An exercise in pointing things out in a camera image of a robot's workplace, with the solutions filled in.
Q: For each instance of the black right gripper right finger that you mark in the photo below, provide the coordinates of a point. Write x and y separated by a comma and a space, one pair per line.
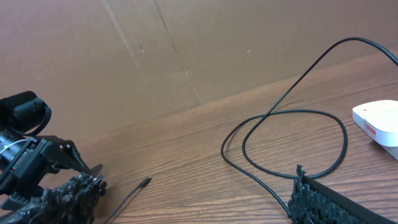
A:
313, 202

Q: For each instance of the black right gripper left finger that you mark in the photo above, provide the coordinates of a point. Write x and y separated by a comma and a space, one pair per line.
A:
74, 202

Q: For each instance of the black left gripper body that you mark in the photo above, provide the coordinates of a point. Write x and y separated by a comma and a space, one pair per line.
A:
24, 163

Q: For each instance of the white power strip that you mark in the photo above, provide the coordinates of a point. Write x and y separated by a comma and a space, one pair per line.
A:
378, 119

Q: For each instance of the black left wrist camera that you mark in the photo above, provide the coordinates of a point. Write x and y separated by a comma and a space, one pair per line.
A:
24, 114

